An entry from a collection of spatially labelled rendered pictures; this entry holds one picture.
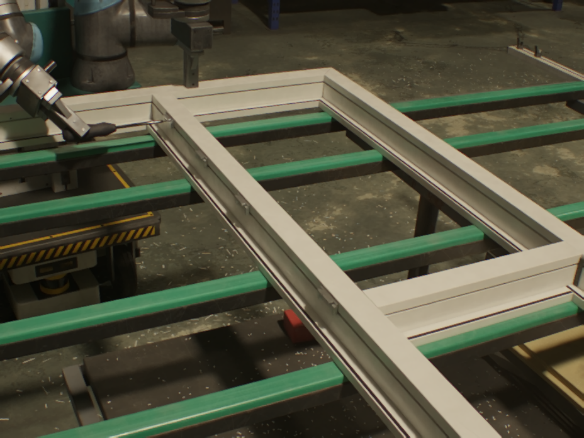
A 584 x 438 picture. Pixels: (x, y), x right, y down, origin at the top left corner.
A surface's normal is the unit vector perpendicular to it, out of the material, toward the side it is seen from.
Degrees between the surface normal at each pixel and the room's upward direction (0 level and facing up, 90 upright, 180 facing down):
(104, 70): 70
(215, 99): 90
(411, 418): 90
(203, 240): 0
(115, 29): 91
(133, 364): 0
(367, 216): 0
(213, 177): 90
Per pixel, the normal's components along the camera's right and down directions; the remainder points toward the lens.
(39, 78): 0.37, -0.15
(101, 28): 0.22, 0.49
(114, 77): 0.53, 0.11
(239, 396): 0.05, -0.87
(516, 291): 0.43, 0.47
